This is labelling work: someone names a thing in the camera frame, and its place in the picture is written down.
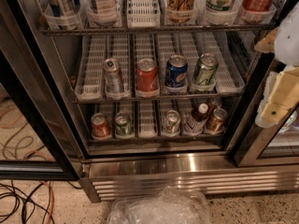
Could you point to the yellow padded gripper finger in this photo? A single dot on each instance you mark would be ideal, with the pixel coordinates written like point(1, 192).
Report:
point(266, 45)
point(280, 95)

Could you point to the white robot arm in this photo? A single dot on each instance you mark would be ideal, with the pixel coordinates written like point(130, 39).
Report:
point(286, 45)

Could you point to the right glass fridge door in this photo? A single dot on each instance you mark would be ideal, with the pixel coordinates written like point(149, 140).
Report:
point(258, 146)

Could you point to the glass fridge door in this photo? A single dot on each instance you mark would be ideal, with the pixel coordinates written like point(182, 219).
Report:
point(25, 75)
point(258, 146)

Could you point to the green soda can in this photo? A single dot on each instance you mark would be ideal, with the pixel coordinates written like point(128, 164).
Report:
point(205, 69)

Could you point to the brown can rear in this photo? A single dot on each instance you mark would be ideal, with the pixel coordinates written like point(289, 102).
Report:
point(213, 102)

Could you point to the brown can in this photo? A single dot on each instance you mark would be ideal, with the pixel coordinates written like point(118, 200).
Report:
point(213, 102)
point(216, 120)

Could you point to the brown can front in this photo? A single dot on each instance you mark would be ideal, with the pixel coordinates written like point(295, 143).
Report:
point(216, 120)

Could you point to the blue pepsi can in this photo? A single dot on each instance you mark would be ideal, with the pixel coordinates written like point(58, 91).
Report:
point(175, 71)

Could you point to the gold tall can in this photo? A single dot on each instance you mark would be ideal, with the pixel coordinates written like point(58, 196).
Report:
point(179, 10)

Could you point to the green silver can bottom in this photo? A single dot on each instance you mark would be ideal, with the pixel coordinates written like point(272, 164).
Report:
point(171, 121)

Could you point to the red coke can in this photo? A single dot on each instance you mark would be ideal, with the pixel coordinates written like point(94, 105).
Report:
point(146, 75)

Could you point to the stainless steel fridge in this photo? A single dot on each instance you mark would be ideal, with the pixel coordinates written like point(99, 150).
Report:
point(117, 166)

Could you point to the silver slim can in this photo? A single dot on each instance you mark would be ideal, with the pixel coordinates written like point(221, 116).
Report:
point(113, 75)

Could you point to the green can bottom shelf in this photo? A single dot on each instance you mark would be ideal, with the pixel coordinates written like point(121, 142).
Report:
point(123, 126)

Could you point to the red can bottom shelf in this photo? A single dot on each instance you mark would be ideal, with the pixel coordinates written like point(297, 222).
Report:
point(100, 125)

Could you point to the left glass fridge door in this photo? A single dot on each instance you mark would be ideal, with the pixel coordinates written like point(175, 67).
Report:
point(25, 75)

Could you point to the brown bottle white cap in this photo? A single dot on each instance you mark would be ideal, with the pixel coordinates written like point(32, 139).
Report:
point(197, 119)

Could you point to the empty white top tray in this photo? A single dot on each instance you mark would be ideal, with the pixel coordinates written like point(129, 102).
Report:
point(143, 13)

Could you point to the empty white bottom tray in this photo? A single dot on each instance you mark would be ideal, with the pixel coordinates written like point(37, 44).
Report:
point(147, 126)

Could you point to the clear plastic bag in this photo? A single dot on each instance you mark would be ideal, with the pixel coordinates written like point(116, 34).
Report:
point(169, 206)

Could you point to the white label bottle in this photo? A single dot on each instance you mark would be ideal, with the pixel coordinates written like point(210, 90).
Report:
point(103, 12)

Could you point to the empty white middle left tray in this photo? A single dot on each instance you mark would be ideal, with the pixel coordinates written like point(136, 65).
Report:
point(89, 81)

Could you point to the top wire shelf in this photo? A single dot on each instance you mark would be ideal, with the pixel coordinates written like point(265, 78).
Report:
point(160, 30)

